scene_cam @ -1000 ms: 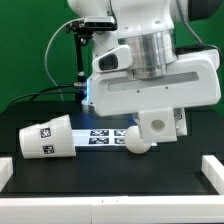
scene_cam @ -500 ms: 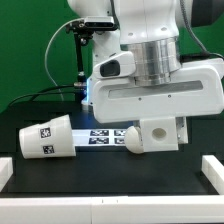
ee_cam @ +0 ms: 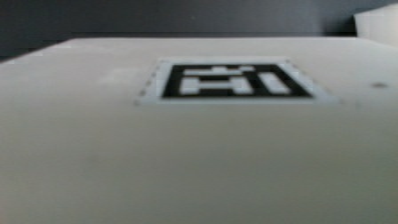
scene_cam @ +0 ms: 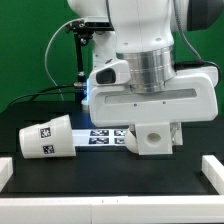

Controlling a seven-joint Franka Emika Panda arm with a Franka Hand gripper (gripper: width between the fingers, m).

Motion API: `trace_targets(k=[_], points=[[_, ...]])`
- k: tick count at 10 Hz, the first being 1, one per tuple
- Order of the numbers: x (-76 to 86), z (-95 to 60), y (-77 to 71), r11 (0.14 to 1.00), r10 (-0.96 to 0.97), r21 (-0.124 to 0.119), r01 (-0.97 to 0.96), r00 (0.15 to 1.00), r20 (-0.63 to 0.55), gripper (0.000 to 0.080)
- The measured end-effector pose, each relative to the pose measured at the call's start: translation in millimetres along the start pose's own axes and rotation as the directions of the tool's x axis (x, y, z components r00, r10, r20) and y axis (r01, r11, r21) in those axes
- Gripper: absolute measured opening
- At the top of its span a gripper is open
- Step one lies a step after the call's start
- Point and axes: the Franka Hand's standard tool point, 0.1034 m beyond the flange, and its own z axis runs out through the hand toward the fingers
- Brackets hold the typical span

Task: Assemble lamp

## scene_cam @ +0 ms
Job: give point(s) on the white left rail block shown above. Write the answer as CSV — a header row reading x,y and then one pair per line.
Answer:
x,y
6,171

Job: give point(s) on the white front rail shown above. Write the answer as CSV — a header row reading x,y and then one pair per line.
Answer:
x,y
113,210

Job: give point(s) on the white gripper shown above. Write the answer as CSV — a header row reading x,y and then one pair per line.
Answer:
x,y
188,97

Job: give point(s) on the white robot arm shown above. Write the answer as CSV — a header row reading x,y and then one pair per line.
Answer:
x,y
135,81

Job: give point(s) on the white lamp shade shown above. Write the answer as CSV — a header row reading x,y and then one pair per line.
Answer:
x,y
50,139

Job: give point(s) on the white right rail block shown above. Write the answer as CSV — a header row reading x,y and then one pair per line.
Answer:
x,y
214,172

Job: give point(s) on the white marker sheet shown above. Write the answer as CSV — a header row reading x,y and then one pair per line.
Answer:
x,y
99,137

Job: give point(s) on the black camera on stand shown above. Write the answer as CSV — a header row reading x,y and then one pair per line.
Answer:
x,y
83,31

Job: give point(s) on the white lamp bulb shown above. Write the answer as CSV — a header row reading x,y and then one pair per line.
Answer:
x,y
130,142

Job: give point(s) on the white rail block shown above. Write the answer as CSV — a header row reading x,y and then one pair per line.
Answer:
x,y
6,171
214,172

